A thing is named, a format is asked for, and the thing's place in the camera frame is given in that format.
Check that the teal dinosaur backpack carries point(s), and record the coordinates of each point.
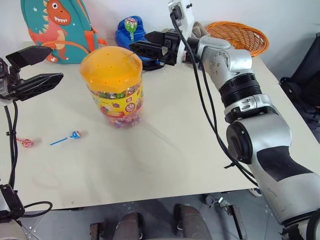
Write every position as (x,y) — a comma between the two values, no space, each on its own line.
(65,27)

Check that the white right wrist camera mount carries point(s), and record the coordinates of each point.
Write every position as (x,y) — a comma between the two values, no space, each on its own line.
(186,17)

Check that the black bag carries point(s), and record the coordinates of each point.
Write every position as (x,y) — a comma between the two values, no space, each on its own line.
(303,72)

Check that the orange-lidded plastic lollipop jar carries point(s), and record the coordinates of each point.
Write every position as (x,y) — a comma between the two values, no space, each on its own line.
(112,75)

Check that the blue-wrapped lollipop, blue stick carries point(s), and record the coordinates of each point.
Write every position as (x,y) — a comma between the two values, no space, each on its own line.
(75,134)

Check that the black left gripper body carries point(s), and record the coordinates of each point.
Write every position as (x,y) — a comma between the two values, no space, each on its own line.
(7,82)

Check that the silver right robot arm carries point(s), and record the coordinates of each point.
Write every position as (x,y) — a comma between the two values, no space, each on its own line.
(262,130)

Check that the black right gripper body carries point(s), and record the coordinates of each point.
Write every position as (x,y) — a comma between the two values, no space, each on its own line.
(172,47)

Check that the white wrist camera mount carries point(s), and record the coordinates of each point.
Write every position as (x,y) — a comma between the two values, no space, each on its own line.
(3,102)
(186,17)

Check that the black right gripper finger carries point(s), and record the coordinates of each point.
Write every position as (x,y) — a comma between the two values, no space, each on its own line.
(156,37)
(147,51)

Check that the red and white wrapped lollipop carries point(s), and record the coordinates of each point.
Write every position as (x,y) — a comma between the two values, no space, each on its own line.
(27,143)

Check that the green-wrapped lollipop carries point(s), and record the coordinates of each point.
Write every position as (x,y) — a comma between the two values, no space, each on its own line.
(130,24)

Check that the grey-brown plush toy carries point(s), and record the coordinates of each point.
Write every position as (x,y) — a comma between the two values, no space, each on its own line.
(198,28)

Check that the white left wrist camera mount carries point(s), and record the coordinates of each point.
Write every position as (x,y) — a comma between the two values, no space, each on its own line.
(3,102)

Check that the blue plush holder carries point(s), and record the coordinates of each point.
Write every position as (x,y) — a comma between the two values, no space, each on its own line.
(125,37)

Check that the orange wicker basket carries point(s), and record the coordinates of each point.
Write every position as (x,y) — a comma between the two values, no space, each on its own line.
(237,36)

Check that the dark rounded shape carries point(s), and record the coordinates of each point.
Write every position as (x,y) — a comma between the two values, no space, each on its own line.
(131,226)
(191,222)

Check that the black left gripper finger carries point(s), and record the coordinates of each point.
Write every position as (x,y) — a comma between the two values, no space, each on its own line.
(40,83)
(30,56)

